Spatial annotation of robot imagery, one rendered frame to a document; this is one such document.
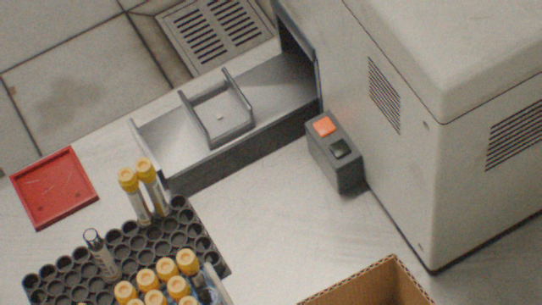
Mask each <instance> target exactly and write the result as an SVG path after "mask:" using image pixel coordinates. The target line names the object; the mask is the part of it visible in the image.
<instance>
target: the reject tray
mask: <svg viewBox="0 0 542 305"><path fill-rule="evenodd" d="M9 179H10V180H11V182H12V184H13V186H14V189H15V190H16V192H17V194H18V196H19V199H20V201H21V203H22V205H23V207H24V208H25V211H26V212H27V216H28V218H29V220H30V222H31V224H32V226H33V228H34V230H35V231H36V232H37V231H39V230H42V229H44V228H46V227H48V226H49V225H51V224H53V223H55V222H57V221H59V220H61V219H63V218H64V217H66V216H68V215H69V214H71V213H73V212H75V211H77V210H79V209H80V208H84V207H86V206H88V205H90V204H92V203H94V202H95V201H97V200H99V199H100V198H99V196H98V195H97V192H96V190H95V189H94V187H93V185H92V183H91V181H90V179H89V178H88V176H87V174H86V172H85V170H84V168H83V167H82V166H81V164H80V161H79V159H78V158H77V157H76V155H75V152H74V150H73V148H72V147H71V146H70V145H68V146H67V147H65V148H63V149H61V150H59V151H57V152H55V153H53V154H52V155H50V156H48V157H46V158H44V159H42V160H40V161H38V162H36V163H34V164H32V165H30V166H28V167H27V168H24V169H22V170H20V171H18V172H16V173H14V174H12V175H10V176H9Z"/></svg>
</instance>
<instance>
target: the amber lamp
mask: <svg viewBox="0 0 542 305"><path fill-rule="evenodd" d="M312 126H313V127H314V128H315V130H316V131H317V132H318V134H319V135H320V136H321V137H323V136H325V135H327V134H329V133H330V132H332V131H334V130H335V127H334V125H333V124H332V123H331V121H330V120H329V118H328V117H325V118H324V119H321V120H319V121H318V122H316V123H314V124H313V125H312Z"/></svg>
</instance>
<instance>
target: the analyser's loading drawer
mask: <svg viewBox="0 0 542 305"><path fill-rule="evenodd" d="M221 72H222V76H223V79H224V80H223V81H221V82H219V83H218V84H216V85H214V86H212V87H209V88H207V89H205V90H203V91H200V92H198V93H197V94H195V95H193V96H191V97H190V98H187V97H186V95H185V94H184V92H183V91H182V90H178V91H177V92H178V93H179V95H180V100H181V102H182V105H180V106H179V107H177V108H174V109H172V110H170V111H168V112H167V113H166V114H163V115H161V116H159V117H157V118H156V119H153V120H151V121H150V122H148V123H146V124H144V125H143V126H141V127H137V126H136V124H135V122H134V120H133V119H132V118H130V119H127V120H126V122H127V125H128V126H129V127H130V131H131V133H132V136H133V137H134V139H135V143H136V144H137V146H138V147H139V148H140V150H141V153H142V154H143V156H144V158H149V160H150V162H151V163H152V165H153V167H154V168H155V170H156V172H157V173H156V178H157V180H158V183H159V184H160V186H161V187H162V189H163V191H167V190H169V185H168V182H167V181H169V180H172V179H173V178H175V177H177V176H178V175H181V174H183V173H185V172H186V171H188V170H190V169H191V168H193V167H195V166H198V165H200V164H203V163H204V162H206V161H208V160H209V159H211V158H214V157H216V156H217V155H219V154H220V153H223V152H225V151H227V150H229V149H230V148H231V147H233V146H235V145H237V144H239V143H241V142H243V141H244V140H246V139H248V138H250V137H252V136H255V135H256V134H257V133H259V132H261V131H263V130H266V129H267V128H268V127H270V126H273V125H276V124H278V123H279V122H281V121H282V120H284V119H287V118H289V117H290V116H292V115H294V114H296V113H298V112H300V111H302V110H303V109H305V108H307V107H309V106H310V105H312V104H314V103H316V102H318V91H317V85H316V78H315V71H314V63H313V62H312V61H311V60H310V59H309V57H308V55H307V54H306V52H305V51H304V50H303V49H302V48H301V46H300V45H299V44H298V45H296V46H295V47H293V48H291V49H287V50H285V51H283V52H282V53H279V54H277V55H275V56H273V57H272V58H271V59H269V60H267V61H265V62H263V63H261V64H259V65H257V66H255V67H253V68H252V69H249V70H248V71H246V72H244V73H242V74H240V75H237V76H236V77H234V78H232V77H231V76H230V73H229V71H228V70H227V69H226V68H225V67H223V68H222V69H221ZM218 113H221V114H222V115H223V117H224V118H223V119H221V120H219V121H218V120H217V119H216V117H215V114H218Z"/></svg>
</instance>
